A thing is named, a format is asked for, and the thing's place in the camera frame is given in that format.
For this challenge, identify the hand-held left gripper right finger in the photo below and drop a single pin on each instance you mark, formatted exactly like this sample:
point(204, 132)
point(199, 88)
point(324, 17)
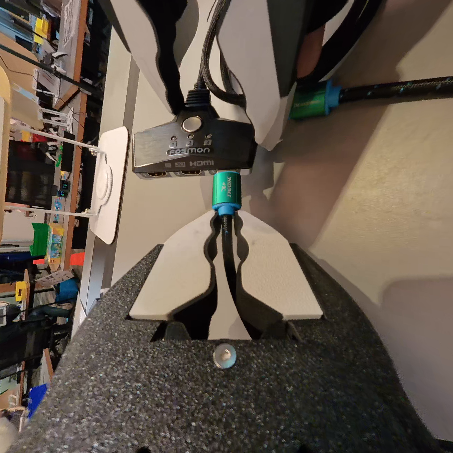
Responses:
point(279, 279)

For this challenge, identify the white stand rod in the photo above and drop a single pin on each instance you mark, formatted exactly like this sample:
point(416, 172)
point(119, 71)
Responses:
point(53, 138)
point(46, 211)

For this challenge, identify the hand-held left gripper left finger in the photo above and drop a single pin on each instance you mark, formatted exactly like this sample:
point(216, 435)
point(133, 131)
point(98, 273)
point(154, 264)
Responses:
point(177, 276)

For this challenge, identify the white printed paper sheet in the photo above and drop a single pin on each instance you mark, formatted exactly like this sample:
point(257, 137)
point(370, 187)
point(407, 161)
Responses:
point(53, 279)

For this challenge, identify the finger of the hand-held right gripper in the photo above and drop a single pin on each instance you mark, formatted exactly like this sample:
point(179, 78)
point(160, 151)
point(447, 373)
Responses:
point(138, 32)
point(251, 70)

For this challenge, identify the yellow box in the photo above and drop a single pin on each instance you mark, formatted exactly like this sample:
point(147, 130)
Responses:
point(22, 291)

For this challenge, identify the white stand base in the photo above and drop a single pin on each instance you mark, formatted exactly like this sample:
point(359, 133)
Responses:
point(113, 212)

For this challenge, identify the person's right hand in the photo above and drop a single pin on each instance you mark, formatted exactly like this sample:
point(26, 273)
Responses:
point(310, 53)

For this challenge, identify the black hdmi switch box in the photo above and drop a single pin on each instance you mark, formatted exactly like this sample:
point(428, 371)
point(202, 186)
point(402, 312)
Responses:
point(212, 141)

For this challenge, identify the orange cone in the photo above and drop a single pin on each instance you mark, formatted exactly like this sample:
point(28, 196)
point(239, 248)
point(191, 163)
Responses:
point(78, 257)

